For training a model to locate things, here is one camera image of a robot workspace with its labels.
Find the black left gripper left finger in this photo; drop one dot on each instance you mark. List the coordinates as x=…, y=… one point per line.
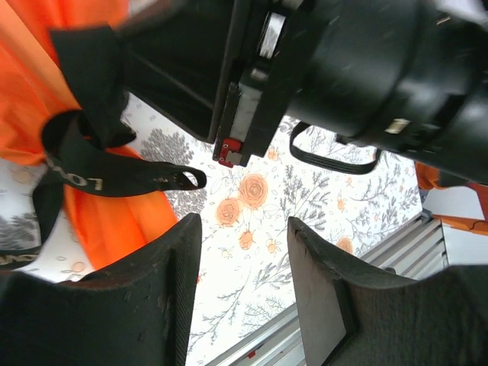
x=95, y=324

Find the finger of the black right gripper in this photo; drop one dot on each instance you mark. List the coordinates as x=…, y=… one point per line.
x=179, y=68

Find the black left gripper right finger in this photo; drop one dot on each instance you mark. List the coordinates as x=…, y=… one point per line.
x=400, y=324

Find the black printed ribbon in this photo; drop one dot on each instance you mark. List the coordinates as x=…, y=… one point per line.
x=91, y=76

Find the orange wrapping paper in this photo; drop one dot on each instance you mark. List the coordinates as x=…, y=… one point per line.
x=114, y=221

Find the aluminium grooved base rails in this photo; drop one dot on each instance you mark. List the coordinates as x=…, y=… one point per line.
x=404, y=251

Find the floral printed tablecloth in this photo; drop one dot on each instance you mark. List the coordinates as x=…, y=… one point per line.
x=267, y=228

